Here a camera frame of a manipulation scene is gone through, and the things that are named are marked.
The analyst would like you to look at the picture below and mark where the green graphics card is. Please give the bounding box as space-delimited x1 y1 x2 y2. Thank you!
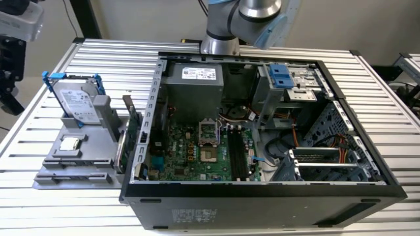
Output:
114 94 145 174

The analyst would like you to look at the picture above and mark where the black looped wire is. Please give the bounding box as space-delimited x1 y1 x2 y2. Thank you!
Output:
265 136 294 169

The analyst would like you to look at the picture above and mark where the grey metal drive cage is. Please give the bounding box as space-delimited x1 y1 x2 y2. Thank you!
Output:
253 62 330 128

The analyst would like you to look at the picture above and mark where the green motherboard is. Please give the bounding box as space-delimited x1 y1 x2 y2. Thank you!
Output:
147 120 263 182

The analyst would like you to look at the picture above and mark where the grey power supply unit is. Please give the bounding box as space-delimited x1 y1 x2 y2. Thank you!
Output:
161 62 226 123

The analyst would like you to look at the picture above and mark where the hard disk in blue carrier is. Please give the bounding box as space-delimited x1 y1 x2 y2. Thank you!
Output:
42 70 107 128

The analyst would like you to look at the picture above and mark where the brown black wire bundle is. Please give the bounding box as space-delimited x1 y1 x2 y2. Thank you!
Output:
218 104 259 123

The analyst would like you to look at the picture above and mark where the RAM stick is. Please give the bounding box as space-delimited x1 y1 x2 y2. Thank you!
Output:
45 159 111 165
37 172 111 179

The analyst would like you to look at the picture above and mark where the black upright post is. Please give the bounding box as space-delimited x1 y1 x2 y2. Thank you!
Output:
71 0 103 40

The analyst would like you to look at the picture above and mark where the CPU socket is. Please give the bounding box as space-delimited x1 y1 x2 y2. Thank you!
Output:
201 147 219 163

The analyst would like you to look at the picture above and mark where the thin orange wire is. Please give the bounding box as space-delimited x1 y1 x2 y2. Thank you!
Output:
291 124 301 148

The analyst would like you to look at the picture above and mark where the orange yellow wire bundle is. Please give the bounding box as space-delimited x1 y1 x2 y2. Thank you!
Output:
335 134 353 164

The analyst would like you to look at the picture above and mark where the neighbouring metal slat table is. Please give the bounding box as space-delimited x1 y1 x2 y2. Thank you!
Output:
389 52 420 116

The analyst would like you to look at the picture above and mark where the blue flat wire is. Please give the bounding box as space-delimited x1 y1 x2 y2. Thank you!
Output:
251 155 277 163

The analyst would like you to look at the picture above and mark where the thin wall cable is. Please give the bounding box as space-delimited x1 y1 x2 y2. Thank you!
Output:
65 0 81 37

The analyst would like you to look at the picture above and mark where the blue drive bay latch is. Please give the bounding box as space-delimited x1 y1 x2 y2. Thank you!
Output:
269 63 295 89

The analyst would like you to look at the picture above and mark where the metal socket cover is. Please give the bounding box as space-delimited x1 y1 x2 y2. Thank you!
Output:
199 118 221 146

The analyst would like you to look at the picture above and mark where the grey parts rack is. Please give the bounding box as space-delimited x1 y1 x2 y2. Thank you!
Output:
34 94 146 190

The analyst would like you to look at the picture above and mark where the black open PC case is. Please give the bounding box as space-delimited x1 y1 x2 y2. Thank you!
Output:
119 51 409 231

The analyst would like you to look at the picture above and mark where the silver CPU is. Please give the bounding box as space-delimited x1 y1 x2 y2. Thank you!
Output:
58 137 82 150

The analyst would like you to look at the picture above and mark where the grey metal disk bay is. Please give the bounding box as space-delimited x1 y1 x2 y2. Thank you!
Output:
289 147 375 182

